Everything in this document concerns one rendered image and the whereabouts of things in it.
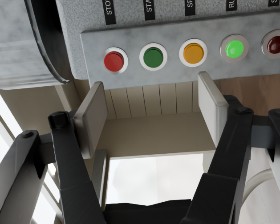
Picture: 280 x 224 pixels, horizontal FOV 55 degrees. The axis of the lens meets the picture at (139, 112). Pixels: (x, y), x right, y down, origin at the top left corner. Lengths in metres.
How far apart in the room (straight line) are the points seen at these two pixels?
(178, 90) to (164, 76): 7.97
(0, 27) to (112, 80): 0.16
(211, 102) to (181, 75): 0.20
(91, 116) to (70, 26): 0.22
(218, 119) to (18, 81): 0.36
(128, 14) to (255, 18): 0.16
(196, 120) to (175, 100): 0.94
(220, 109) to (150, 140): 8.09
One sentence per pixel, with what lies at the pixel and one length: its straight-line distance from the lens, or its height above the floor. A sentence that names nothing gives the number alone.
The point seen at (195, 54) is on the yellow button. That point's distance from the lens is 0.35.
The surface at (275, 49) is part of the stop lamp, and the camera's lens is 0.38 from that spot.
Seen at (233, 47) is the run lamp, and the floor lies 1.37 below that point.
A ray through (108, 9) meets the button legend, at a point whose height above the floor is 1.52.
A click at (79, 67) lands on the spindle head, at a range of 0.39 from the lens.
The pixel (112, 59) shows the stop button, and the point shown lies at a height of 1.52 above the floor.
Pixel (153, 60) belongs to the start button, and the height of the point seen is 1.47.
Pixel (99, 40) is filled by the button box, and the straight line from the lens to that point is 0.36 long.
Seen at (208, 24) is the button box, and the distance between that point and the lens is 0.36.
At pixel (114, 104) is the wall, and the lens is 8.66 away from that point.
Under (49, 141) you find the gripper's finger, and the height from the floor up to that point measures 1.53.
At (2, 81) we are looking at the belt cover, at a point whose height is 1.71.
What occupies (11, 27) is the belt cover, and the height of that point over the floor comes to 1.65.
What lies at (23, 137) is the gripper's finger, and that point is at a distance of 0.17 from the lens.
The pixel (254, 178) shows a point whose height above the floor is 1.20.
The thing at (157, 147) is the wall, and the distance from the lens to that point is 8.05.
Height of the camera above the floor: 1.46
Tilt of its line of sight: 5 degrees up
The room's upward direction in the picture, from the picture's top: 95 degrees counter-clockwise
